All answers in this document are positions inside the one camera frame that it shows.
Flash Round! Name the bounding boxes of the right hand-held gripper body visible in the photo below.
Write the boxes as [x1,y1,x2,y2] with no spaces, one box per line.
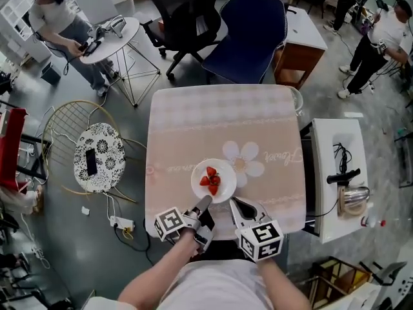
[234,211,285,263]

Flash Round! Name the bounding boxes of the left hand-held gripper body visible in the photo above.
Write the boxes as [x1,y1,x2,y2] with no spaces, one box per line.
[154,206,216,255]

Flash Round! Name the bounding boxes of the white plate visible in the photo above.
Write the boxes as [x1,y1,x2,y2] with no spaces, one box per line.
[190,158,237,205]

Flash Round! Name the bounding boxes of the person's left forearm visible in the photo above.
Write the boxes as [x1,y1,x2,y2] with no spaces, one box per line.
[117,232,198,304]

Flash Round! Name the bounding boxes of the person's right forearm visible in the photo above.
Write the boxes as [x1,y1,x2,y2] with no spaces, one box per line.
[256,256,313,310]

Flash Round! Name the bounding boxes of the white power strip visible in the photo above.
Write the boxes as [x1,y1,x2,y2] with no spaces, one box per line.
[110,215,136,232]

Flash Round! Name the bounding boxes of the white side table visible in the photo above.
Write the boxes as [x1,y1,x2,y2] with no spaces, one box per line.
[310,118,371,245]

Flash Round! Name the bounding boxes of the person's white shirt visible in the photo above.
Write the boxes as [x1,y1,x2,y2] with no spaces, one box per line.
[157,258,275,310]

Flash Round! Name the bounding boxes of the table with pink floral tablecloth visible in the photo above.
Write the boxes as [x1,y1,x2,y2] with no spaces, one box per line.
[143,83,307,242]

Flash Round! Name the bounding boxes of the black and white floral cushion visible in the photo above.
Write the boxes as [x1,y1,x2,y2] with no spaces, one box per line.
[73,123,127,194]

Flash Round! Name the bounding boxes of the metal kettle with wooden base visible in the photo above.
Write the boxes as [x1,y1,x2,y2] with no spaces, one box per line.
[336,185,371,220]

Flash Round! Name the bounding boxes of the black smartphone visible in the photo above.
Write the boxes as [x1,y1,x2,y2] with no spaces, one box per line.
[85,148,98,177]

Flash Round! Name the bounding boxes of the clear bottle with red cap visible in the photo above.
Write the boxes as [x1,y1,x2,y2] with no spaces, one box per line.
[361,216,388,229]

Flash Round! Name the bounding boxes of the clear plastic chair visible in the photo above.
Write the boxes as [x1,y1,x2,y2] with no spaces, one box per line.
[289,87,305,116]

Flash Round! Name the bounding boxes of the red chair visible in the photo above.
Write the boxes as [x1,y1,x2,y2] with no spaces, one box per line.
[0,107,30,194]

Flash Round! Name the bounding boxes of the dark blue chair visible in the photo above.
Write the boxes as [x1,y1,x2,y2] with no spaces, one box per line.
[201,0,288,85]

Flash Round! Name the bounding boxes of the wooden desk with white top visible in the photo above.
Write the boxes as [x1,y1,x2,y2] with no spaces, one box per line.
[274,6,329,90]

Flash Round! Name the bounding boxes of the black office chair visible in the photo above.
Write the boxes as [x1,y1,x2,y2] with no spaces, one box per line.
[141,0,225,81]

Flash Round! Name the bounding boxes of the black box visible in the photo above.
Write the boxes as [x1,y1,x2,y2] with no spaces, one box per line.
[41,61,63,85]

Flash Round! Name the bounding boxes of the white device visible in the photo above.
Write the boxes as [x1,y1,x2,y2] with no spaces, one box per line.
[92,15,127,39]

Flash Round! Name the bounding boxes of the white shelf unit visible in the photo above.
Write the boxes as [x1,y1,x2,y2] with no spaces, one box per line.
[0,0,53,65]

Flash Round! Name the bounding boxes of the wooden stool frame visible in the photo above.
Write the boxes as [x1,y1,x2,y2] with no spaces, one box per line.
[308,256,372,307]

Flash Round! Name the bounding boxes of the black handle device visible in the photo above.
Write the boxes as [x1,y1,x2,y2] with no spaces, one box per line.
[326,169,362,185]

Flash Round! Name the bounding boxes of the black cable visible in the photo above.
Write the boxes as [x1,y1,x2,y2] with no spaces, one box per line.
[332,141,355,174]

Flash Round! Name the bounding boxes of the gold wire chair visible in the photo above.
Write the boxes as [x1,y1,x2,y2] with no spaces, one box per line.
[41,99,148,203]

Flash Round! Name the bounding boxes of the round white wire-leg table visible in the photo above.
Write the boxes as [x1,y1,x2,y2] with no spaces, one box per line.
[78,16,162,109]

